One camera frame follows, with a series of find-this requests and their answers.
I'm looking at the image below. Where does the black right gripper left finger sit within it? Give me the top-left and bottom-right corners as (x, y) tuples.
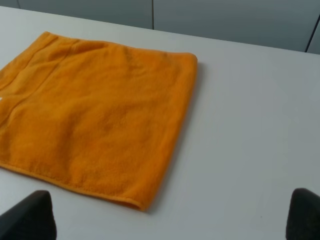
(0, 190), (57, 240)

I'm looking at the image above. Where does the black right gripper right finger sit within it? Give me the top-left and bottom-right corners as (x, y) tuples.
(285, 188), (320, 240)

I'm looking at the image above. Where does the orange terry towel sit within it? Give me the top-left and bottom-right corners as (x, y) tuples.
(0, 32), (198, 211)

